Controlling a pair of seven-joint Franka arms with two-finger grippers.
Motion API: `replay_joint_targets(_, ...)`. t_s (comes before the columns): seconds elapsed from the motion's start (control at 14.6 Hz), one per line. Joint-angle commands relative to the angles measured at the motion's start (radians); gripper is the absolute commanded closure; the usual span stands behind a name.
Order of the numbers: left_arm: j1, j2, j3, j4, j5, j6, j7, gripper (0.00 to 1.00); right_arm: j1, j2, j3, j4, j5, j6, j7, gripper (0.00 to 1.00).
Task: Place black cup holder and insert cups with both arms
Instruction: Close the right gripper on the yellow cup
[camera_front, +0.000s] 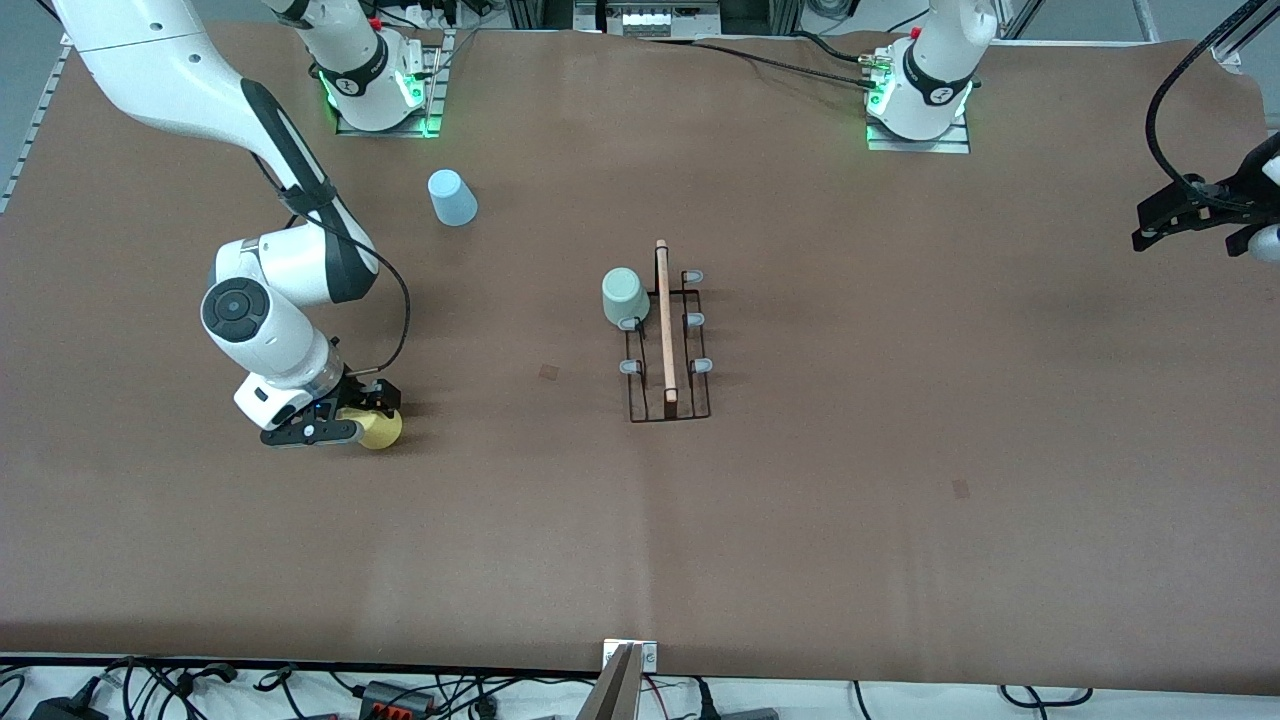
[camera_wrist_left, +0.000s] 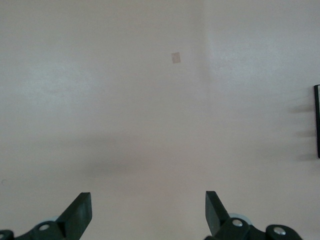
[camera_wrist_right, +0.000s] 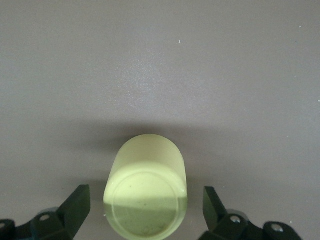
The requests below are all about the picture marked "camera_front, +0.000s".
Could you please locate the aluminium corner bracket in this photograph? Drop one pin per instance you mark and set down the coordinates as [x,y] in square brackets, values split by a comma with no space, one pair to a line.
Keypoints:
[1230,50]

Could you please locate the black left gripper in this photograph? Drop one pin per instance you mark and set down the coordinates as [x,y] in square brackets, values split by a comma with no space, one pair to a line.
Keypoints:
[1232,188]

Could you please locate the black orange connector box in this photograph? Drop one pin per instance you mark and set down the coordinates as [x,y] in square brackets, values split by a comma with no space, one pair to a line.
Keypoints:
[395,700]

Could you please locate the brown table mat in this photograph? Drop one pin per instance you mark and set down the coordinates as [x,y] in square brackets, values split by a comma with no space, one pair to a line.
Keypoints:
[300,550]

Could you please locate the white power strip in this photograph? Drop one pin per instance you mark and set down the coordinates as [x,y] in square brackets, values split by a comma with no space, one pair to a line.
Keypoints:
[645,20]

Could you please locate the black power adapter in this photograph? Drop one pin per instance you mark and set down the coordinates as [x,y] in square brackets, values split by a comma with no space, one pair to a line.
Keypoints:
[65,710]

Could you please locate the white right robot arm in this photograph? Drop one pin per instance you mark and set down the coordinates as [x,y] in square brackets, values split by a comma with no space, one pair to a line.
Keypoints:
[150,60]

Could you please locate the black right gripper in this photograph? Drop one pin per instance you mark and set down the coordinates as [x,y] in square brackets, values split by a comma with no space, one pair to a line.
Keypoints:
[356,392]

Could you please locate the perforated aluminium side rail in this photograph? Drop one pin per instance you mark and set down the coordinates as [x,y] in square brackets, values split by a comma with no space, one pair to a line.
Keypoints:
[35,125]

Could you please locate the aluminium right arm base plate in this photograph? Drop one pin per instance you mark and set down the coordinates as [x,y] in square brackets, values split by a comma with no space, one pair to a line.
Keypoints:
[400,131]

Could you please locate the light blue plastic cup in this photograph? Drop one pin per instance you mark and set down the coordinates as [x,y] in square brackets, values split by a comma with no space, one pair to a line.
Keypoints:
[455,200]

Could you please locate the small aluminium edge bracket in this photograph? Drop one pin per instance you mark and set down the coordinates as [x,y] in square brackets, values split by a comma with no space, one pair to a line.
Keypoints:
[645,655]

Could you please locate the yellow plastic cup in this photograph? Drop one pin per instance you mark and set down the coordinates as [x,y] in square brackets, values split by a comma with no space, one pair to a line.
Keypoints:
[385,432]

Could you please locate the grey camera mount pole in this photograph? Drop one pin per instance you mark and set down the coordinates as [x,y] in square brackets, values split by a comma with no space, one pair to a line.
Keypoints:
[612,695]

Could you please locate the mint green plastic cup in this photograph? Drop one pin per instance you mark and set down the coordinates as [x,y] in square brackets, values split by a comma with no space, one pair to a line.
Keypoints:
[625,295]

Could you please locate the aluminium left arm base plate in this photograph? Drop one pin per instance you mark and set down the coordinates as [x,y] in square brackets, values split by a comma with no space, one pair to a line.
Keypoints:
[920,146]

